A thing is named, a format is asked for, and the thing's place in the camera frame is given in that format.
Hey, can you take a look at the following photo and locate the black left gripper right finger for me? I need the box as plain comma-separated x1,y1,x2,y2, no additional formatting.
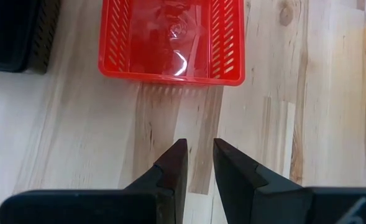
213,138,366,224

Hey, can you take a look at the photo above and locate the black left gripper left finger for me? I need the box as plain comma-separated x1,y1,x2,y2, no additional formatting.
0,138,189,224

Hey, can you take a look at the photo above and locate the red slotted plastic basket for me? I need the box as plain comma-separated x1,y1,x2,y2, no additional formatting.
98,0,246,87

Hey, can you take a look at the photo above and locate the black slotted plastic basket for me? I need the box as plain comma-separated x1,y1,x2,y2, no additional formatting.
0,0,62,75

